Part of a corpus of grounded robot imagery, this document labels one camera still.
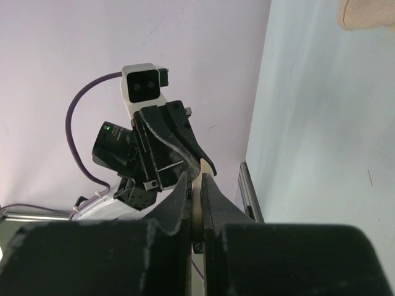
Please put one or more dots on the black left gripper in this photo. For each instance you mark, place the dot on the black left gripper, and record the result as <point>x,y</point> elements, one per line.
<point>151,157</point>

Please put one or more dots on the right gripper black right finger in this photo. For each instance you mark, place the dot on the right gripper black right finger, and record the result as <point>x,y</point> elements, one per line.
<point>245,257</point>

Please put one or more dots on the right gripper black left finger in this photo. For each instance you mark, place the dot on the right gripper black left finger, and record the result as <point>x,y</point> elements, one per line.
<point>149,256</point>

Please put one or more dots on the light wooden spoon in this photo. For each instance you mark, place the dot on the light wooden spoon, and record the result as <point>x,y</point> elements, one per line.
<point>196,200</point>

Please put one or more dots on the beige cloth napkin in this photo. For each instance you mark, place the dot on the beige cloth napkin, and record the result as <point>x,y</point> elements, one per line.
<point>365,14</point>

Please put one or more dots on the front aluminium cross rail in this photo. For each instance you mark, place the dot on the front aluminium cross rail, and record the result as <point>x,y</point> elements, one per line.
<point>248,195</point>

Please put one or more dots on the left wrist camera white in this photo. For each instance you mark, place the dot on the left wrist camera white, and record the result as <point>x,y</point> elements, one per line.
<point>140,86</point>

